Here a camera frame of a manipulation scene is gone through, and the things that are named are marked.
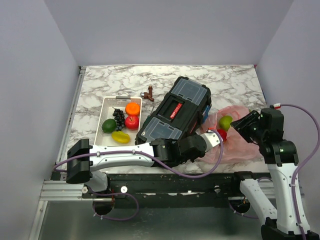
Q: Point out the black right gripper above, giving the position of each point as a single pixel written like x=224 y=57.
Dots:
x=241 y=125

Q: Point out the red fake pomegranate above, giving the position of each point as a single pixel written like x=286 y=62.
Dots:
x=223 y=134

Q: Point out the pink plastic bag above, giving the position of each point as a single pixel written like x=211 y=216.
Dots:
x=235 y=148

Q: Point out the red fake apple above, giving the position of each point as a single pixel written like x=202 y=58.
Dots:
x=132 y=122

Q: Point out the orange fake tangerine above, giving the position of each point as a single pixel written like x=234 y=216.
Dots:
x=132 y=109

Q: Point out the black fake grape bunch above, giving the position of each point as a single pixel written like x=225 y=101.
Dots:
x=119 y=117

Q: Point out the green fake fruit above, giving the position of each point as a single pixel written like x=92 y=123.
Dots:
x=109 y=126

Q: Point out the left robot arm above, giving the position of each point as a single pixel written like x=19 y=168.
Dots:
x=86 y=161

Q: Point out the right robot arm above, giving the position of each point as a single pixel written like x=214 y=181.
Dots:
x=286 y=220

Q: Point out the yellow fake fruit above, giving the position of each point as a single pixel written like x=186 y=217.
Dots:
x=121 y=137

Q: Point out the blue foil wrapper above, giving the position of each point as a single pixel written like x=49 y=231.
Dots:
x=206 y=113

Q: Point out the black plastic toolbox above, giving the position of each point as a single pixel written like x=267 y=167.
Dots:
x=179 y=114

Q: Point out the white perforated plastic basket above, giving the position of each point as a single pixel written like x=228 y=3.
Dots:
x=107 y=109

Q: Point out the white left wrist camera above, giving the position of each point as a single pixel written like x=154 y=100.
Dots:
x=212 y=139

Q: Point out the black mounting base plate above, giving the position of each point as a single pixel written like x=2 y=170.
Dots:
x=127 y=191

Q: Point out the green handled screwdriver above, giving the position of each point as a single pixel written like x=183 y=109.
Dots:
x=151 y=111

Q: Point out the aluminium frame rail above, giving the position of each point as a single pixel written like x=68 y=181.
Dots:
x=57 y=190

